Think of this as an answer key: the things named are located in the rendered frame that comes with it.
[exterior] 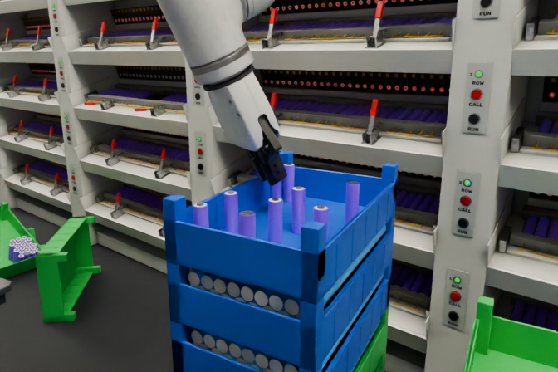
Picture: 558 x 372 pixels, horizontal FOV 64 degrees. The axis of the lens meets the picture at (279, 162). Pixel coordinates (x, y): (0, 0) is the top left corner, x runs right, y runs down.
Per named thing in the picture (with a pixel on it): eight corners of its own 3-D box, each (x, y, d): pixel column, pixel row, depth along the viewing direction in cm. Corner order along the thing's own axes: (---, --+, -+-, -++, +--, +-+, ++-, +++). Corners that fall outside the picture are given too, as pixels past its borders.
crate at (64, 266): (44, 323, 123) (74, 320, 124) (34, 256, 119) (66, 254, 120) (76, 271, 152) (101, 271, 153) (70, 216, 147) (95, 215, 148)
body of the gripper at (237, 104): (188, 79, 64) (221, 145, 68) (217, 83, 55) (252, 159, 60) (231, 56, 66) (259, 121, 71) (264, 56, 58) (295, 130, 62)
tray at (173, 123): (192, 137, 126) (183, 105, 122) (77, 119, 161) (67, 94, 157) (237, 110, 139) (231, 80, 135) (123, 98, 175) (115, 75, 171)
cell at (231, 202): (233, 241, 59) (232, 193, 57) (222, 238, 59) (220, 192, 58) (241, 236, 60) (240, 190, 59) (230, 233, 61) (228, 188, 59)
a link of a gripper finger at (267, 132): (241, 101, 61) (242, 124, 65) (276, 139, 58) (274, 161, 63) (247, 97, 61) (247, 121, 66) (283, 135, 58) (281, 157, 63)
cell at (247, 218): (236, 213, 50) (237, 266, 52) (249, 217, 49) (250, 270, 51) (244, 209, 52) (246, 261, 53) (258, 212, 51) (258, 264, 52)
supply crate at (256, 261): (318, 305, 45) (320, 230, 43) (164, 261, 54) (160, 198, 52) (395, 212, 70) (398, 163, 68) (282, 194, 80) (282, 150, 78)
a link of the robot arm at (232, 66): (179, 67, 62) (189, 86, 63) (203, 69, 55) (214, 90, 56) (228, 41, 65) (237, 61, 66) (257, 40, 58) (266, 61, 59)
